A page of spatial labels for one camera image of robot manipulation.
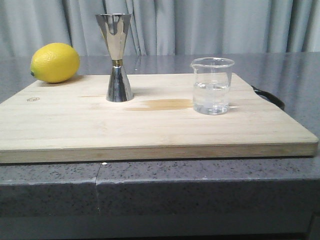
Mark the grey curtain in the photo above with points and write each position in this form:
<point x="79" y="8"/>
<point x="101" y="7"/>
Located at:
<point x="163" y="27"/>

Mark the yellow lemon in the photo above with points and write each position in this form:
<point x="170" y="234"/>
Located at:
<point x="54" y="63"/>

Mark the wooden cutting board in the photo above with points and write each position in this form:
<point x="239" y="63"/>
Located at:
<point x="73" y="121"/>

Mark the black cutting board handle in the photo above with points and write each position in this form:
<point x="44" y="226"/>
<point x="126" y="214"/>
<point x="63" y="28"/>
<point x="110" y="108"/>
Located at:
<point x="269" y="97"/>

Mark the steel double jigger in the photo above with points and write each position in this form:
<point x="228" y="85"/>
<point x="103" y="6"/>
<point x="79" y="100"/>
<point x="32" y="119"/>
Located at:
<point x="114" y="29"/>

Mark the clear glass beaker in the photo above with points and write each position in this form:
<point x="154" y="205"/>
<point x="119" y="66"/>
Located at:
<point x="212" y="83"/>

